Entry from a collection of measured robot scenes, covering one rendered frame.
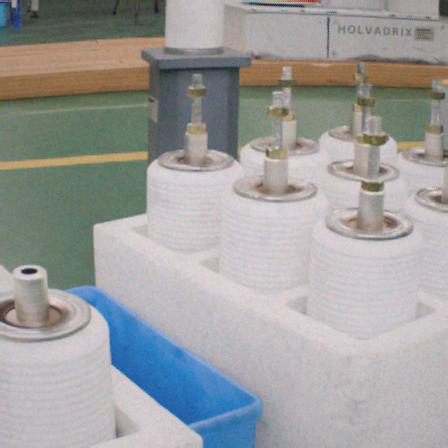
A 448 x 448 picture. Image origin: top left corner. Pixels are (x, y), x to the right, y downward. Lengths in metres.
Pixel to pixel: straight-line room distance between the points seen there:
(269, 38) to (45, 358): 2.51
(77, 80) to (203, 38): 1.45
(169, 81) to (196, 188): 0.50
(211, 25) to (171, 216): 0.53
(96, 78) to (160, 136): 1.43
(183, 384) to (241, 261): 0.13
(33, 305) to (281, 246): 0.30
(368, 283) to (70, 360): 0.27
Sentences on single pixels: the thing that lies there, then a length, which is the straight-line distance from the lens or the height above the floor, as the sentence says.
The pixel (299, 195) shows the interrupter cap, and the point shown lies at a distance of 0.77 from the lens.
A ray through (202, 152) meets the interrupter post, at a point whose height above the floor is 0.26.
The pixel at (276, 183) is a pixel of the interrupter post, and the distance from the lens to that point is 0.78.
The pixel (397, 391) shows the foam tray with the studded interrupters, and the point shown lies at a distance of 0.69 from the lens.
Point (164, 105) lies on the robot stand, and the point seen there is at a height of 0.22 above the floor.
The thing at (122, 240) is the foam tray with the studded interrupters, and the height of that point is 0.18.
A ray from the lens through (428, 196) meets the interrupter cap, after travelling 0.80.
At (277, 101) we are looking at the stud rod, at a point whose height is 0.33.
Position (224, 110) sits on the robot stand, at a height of 0.21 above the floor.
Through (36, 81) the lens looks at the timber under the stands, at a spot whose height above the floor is 0.05.
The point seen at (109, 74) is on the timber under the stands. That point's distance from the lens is 2.75.
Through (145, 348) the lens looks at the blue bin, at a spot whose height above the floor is 0.09.
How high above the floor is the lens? 0.47
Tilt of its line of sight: 18 degrees down
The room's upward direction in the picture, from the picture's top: 1 degrees clockwise
